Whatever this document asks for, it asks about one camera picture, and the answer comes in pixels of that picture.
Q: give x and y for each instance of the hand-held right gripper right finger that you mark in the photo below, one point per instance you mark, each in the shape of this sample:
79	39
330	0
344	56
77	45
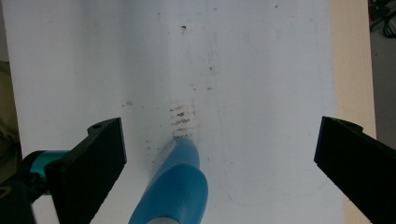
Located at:
358	165

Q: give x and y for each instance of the olive green cloth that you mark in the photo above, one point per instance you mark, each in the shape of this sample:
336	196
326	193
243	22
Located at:
7	124

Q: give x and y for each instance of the scatter of brown crumbs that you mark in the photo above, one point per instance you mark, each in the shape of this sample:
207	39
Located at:
181	119

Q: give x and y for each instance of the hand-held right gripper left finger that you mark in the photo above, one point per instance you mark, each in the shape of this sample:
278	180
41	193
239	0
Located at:
90	168

